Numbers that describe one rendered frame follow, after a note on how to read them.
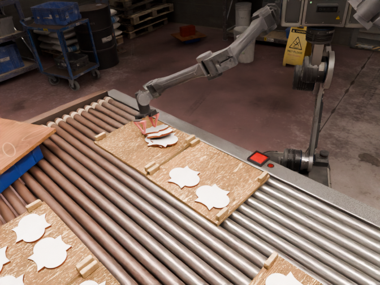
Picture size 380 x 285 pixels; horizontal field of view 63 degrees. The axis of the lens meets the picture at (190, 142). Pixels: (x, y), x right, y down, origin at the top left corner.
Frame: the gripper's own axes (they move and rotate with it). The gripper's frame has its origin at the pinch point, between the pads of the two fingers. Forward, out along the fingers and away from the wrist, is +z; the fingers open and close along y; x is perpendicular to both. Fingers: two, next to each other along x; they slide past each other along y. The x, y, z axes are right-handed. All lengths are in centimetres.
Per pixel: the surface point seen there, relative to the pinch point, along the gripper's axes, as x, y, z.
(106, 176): 4.8, -32.1, 10.6
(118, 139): 14.4, -9.0, 2.4
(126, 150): 5.0, -14.8, 5.7
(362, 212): -96, -9, 31
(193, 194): -37, -28, 18
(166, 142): -12.0, -4.4, 5.7
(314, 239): -82, -28, 31
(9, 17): 357, 187, -107
